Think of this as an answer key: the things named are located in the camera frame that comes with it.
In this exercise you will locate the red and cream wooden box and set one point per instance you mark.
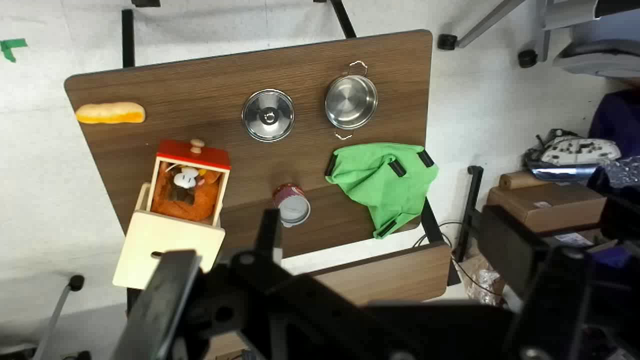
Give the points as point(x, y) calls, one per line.
point(177, 210)

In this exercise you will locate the steel pot with handles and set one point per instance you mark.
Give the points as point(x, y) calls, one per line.
point(350, 100)

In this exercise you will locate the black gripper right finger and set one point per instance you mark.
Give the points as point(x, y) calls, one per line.
point(552, 283)

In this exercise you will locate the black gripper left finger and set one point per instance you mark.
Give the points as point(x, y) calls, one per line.
point(154, 318)

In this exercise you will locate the round steel pot lid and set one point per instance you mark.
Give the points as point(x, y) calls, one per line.
point(268, 114)

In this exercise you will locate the yellow bread roll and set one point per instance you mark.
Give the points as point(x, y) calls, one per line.
point(110, 113)

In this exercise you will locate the small red-lidded can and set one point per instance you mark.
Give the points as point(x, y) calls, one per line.
point(292, 204)

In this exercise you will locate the brown wooden side table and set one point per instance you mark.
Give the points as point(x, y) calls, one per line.
point(396, 269)

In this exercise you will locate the green cloth with black tabs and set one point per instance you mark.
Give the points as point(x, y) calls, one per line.
point(389, 179)

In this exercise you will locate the brown cardboard box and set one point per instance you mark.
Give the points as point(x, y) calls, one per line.
point(545, 208)

